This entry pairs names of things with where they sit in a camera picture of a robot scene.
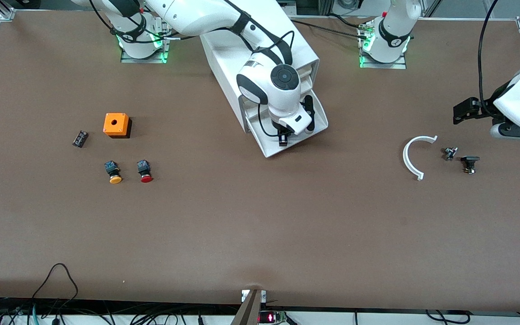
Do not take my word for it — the white lowest cabinet drawer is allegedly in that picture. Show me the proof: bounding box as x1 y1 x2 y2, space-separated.
246 88 329 158

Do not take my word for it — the white drawer cabinet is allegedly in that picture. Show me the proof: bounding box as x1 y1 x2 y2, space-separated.
194 0 320 134

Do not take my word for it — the red push button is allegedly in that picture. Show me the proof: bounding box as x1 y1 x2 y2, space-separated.
137 160 153 183

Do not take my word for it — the yellow push button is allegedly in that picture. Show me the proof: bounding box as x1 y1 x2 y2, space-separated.
104 161 123 184

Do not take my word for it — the white curved plastic arc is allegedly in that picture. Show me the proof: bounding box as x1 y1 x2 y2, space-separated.
403 135 438 181

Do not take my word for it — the orange box with hole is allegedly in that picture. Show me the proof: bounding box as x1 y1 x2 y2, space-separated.
103 113 132 139

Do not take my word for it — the circuit board with red light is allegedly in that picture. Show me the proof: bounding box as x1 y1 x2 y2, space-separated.
258 311 288 325

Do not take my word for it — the small black switch part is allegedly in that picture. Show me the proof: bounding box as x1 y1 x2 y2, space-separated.
461 156 481 175

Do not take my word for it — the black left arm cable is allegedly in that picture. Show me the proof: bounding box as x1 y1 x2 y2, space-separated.
478 0 501 111

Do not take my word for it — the black cable on table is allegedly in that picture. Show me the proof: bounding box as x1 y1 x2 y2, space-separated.
289 19 369 38

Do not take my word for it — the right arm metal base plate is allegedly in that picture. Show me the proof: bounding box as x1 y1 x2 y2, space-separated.
121 11 173 64

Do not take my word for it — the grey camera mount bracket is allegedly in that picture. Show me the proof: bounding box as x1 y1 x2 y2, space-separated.
231 289 267 325

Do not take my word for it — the thin black looped cable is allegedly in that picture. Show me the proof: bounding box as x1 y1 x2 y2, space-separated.
32 263 79 313

